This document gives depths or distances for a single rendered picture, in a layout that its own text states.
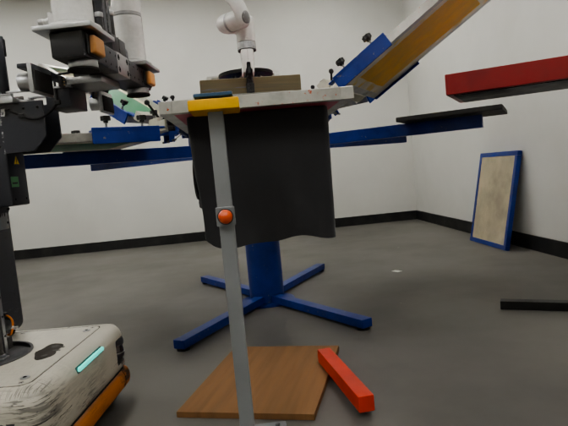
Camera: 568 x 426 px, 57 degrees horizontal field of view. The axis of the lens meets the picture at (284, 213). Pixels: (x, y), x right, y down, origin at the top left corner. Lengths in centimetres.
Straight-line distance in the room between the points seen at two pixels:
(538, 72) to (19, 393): 215
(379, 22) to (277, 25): 123
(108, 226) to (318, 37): 335
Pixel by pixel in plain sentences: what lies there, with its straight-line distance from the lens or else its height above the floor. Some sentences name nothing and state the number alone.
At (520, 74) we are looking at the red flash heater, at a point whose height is 106.
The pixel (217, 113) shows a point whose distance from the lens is 140.
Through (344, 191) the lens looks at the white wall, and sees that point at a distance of 643.
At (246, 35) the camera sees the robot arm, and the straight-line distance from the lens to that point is 219.
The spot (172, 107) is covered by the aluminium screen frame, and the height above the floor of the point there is 97.
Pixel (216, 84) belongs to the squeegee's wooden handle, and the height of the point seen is 112.
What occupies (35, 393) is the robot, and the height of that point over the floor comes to 27.
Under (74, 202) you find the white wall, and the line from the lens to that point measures 663.
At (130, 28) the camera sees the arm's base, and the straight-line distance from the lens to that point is 182.
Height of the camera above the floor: 76
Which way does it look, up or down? 5 degrees down
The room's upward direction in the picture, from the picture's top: 5 degrees counter-clockwise
